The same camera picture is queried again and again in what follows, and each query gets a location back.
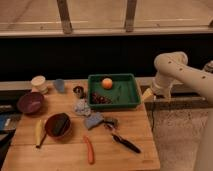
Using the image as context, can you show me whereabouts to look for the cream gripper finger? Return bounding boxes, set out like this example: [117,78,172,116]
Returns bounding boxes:
[142,88,154,102]

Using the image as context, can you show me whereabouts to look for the light grey towel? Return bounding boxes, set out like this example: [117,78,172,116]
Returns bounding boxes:
[74,99,91,117]

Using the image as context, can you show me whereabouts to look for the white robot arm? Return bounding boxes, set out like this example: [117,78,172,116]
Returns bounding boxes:
[142,51,213,171]

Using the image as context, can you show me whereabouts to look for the green plastic tray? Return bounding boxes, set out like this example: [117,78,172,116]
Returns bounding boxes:
[87,73,141,110]

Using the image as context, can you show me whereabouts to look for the orange ball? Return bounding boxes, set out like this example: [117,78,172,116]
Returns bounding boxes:
[101,78,113,89]

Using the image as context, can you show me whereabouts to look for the dark red grapes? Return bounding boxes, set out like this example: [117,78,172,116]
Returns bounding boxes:
[92,93,111,104]

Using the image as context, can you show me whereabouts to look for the blue cloth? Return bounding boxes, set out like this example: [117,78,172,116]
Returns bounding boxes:
[84,112,104,130]

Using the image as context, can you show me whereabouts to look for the small dark metal cup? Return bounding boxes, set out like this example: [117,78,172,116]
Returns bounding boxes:
[73,86,85,99]

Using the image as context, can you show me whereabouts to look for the orange carrot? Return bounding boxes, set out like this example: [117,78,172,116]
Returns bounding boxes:
[83,136,95,165]

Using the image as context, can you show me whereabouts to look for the blue cup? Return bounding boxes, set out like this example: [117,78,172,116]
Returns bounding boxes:
[53,79,65,93]

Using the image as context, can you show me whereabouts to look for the dark red bowl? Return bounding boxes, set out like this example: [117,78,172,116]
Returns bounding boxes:
[45,113,71,139]

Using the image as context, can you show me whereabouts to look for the cream stacked cups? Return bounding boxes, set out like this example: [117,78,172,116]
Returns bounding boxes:
[31,75,48,94]

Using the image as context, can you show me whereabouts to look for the yellow banana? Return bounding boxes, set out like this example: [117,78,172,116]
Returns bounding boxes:
[35,120,44,138]

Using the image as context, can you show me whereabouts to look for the purple bowl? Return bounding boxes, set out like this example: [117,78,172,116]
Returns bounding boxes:
[17,92,44,114]

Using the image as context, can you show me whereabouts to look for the blue object at left edge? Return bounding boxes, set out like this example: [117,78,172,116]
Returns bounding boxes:
[0,115,13,131]

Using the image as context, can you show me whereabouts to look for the black handled brush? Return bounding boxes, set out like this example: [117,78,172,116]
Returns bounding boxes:
[103,117,141,153]

